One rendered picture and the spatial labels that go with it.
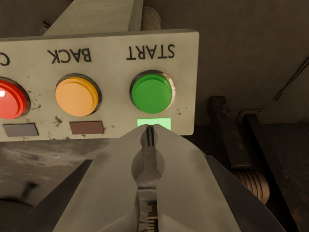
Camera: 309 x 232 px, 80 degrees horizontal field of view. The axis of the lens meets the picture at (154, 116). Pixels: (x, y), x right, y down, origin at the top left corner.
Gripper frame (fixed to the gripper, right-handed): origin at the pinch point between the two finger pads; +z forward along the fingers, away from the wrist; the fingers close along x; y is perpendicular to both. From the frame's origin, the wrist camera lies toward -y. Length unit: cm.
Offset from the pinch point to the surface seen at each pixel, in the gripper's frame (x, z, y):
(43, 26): -42, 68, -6
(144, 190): -19, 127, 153
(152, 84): 0.1, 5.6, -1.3
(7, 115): -14.8, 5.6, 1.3
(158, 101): 0.6, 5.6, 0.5
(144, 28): -2.8, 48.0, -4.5
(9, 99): -13.9, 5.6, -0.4
